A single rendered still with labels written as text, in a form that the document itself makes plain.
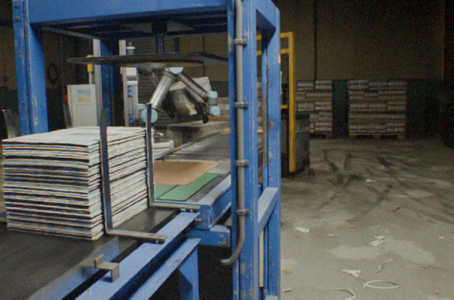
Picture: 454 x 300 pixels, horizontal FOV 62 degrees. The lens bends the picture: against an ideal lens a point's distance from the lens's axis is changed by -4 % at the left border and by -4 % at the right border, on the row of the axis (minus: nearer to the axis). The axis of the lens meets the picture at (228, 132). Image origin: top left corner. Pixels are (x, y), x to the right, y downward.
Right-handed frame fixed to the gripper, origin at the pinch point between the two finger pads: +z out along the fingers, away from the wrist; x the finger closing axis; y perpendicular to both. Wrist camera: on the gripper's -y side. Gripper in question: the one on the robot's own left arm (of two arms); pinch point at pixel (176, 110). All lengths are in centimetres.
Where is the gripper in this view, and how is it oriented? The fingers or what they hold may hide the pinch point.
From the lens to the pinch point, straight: 370.4
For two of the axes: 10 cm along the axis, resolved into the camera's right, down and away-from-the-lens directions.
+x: 7.5, -4.4, 5.0
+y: -3.1, -9.0, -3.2
